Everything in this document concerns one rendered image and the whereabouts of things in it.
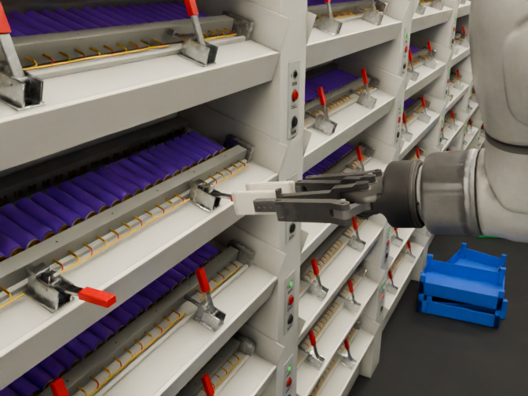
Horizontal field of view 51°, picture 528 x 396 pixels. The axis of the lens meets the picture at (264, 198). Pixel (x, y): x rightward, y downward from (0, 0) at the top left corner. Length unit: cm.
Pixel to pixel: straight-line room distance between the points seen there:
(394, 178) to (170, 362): 39
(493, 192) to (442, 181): 5
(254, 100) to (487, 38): 47
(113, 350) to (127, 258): 16
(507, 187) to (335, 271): 86
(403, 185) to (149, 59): 32
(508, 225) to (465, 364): 153
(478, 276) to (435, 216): 184
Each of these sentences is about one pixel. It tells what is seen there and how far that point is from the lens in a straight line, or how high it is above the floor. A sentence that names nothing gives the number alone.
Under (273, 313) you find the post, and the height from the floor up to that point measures 66.
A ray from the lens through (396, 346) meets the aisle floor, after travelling 209.
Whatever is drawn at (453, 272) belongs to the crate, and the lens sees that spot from 241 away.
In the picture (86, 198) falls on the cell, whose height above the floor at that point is 98.
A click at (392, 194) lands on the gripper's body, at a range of 59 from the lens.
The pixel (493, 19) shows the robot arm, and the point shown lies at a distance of 48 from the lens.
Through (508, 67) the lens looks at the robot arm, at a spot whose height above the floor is 116.
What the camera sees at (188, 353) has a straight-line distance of 79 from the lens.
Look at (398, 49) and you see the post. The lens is 151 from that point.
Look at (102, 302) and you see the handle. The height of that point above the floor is 96.
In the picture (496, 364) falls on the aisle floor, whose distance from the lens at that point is 211.
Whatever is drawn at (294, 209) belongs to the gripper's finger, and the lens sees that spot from 62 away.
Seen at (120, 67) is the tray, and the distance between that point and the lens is 62.
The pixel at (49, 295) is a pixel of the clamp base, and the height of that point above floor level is 95.
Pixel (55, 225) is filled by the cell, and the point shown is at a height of 98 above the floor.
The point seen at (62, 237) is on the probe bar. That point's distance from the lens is 61.
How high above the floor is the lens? 122
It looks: 22 degrees down
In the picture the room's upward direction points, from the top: straight up
